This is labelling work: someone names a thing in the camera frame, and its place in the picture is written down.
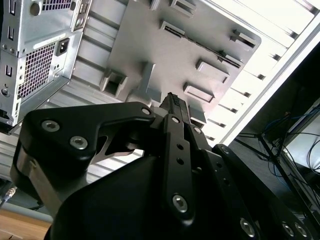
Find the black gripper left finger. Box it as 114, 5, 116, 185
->
9, 92, 197, 227

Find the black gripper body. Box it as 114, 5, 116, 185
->
42, 153, 251, 240

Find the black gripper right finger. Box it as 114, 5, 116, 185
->
174, 96, 315, 240

